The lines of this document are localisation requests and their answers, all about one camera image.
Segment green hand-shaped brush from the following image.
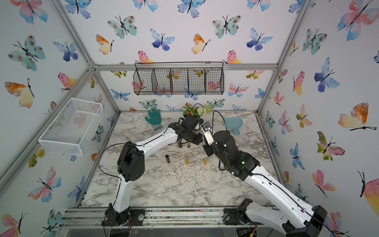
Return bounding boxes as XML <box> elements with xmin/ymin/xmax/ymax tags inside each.
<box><xmin>145</xmin><ymin>108</ymin><xmax>162</xmax><ymax>131</ymax></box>

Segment white mesh wall basket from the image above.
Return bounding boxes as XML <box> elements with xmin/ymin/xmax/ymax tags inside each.
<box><xmin>38</xmin><ymin>97</ymin><xmax>103</xmax><ymax>156</ymax></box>

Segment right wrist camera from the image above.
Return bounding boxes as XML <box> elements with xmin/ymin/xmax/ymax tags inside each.
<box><xmin>200</xmin><ymin>122</ymin><xmax>214</xmax><ymax>146</ymax></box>

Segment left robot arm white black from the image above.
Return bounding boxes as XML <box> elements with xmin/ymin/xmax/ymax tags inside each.
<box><xmin>111</xmin><ymin>115</ymin><xmax>204</xmax><ymax>213</ymax></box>

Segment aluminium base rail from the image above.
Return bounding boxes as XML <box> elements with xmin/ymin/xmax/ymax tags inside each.
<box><xmin>59</xmin><ymin>206</ymin><xmax>309</xmax><ymax>229</ymax></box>

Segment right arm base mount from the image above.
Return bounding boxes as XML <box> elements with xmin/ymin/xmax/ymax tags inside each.
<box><xmin>222</xmin><ymin>198</ymin><xmax>262</xmax><ymax>226</ymax></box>

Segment black wire wall basket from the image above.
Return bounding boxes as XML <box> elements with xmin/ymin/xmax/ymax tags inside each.
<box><xmin>132</xmin><ymin>62</ymin><xmax>225</xmax><ymax>96</ymax></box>

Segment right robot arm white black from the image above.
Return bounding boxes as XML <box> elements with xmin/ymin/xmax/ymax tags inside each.
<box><xmin>203</xmin><ymin>130</ymin><xmax>327</xmax><ymax>237</ymax></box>

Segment light blue dustpan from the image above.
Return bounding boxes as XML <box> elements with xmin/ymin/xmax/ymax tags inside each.
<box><xmin>225</xmin><ymin>117</ymin><xmax>243</xmax><ymax>135</ymax></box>

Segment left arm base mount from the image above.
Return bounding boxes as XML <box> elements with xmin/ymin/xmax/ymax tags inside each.
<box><xmin>101</xmin><ymin>203</ymin><xmax>146</xmax><ymax>227</ymax></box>

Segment potted artificial plant white pot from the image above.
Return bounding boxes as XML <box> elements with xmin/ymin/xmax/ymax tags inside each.
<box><xmin>182</xmin><ymin>103</ymin><xmax>212</xmax><ymax>118</ymax></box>

